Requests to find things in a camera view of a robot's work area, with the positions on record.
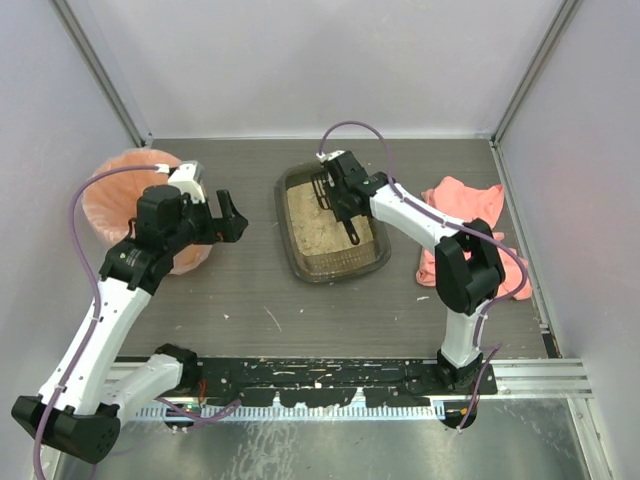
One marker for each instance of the black litter scoop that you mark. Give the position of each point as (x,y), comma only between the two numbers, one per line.
(328,199)

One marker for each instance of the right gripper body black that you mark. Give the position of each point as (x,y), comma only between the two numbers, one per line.
(343,195)

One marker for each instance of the bin with orange bag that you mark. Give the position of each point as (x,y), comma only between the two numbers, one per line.
(111,202)

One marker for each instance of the grey litter box tray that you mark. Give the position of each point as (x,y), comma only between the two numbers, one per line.
(322,268)

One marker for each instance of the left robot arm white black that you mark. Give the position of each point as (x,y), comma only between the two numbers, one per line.
(74,412)

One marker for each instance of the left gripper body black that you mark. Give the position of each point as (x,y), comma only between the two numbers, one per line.
(216,226)

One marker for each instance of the grey cable duct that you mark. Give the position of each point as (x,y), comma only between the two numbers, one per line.
(356,411)

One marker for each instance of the pink cloth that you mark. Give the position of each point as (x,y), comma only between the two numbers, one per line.
(465,203)

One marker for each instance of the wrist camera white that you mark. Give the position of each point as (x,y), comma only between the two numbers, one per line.
(187,177)
(326,157)

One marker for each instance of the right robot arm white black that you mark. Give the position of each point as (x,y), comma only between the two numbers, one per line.
(468,266)

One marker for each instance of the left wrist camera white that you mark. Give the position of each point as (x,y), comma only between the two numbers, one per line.
(187,177)

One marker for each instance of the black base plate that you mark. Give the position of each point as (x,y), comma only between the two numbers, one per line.
(315,382)

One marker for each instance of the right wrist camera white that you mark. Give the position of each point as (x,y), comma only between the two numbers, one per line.
(326,157)

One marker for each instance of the cat litter sand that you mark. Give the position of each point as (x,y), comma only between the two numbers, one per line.
(317,232)

